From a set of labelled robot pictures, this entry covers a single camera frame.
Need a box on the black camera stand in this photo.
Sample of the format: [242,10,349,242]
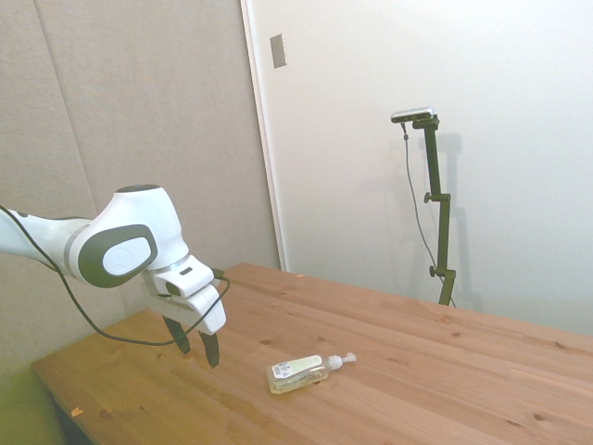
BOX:
[410,115,458,307]

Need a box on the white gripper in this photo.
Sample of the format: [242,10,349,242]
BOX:
[140,271,229,370]

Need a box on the green cushion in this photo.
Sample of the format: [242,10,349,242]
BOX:
[0,365,64,445]

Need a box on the grey exterior camera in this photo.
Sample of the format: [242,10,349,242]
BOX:
[390,107,437,125]

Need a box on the white vertical wall strip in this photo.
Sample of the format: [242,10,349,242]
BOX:
[239,0,289,273]

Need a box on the clear sanitizer pump bottle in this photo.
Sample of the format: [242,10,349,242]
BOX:
[267,351,358,396]

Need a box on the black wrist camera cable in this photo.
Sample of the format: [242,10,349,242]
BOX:
[0,205,232,347]

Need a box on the grey wall switch plate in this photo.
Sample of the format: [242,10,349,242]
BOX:
[270,32,289,70]

